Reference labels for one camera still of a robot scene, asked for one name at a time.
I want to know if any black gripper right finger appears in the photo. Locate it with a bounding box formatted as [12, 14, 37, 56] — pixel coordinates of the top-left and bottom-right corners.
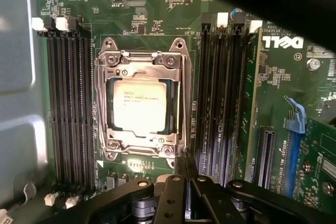
[185, 156, 336, 224]

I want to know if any blue expansion slot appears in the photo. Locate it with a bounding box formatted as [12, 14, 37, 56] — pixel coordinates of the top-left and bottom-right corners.
[283, 95, 308, 198]

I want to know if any green motherboard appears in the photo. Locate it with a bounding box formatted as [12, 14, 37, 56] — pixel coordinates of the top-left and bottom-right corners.
[34, 0, 336, 224]

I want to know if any silver hex screw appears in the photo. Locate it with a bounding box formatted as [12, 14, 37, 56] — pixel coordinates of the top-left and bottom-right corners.
[306, 58, 321, 72]

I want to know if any graphics card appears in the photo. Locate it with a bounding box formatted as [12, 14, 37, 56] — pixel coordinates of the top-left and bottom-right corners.
[301, 115, 336, 210]

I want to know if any silver CPU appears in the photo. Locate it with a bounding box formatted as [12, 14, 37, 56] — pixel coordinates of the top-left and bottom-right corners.
[106, 77, 175, 137]

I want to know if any wire locking lever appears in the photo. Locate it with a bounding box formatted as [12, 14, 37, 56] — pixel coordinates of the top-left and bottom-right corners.
[180, 52, 190, 154]
[94, 56, 106, 154]

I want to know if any grey PC case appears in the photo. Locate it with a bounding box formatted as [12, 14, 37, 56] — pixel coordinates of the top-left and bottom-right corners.
[0, 0, 57, 224]

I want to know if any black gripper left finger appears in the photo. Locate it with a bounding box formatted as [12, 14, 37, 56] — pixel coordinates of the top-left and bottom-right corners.
[39, 156, 188, 224]

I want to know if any black expansion slot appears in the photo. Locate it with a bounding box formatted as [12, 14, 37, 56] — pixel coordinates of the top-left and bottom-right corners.
[256, 125, 278, 190]

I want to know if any green RAM stick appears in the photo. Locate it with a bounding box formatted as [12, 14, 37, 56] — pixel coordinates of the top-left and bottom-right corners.
[244, 27, 266, 183]

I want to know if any CPU socket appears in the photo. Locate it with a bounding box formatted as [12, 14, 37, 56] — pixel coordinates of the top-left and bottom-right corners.
[94, 36, 192, 162]

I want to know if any black RAM slot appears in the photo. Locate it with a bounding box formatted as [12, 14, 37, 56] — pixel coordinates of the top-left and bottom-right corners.
[223, 11, 247, 187]
[208, 11, 229, 185]
[78, 31, 97, 190]
[194, 13, 214, 183]
[54, 31, 77, 190]
[39, 31, 66, 190]
[65, 31, 86, 190]

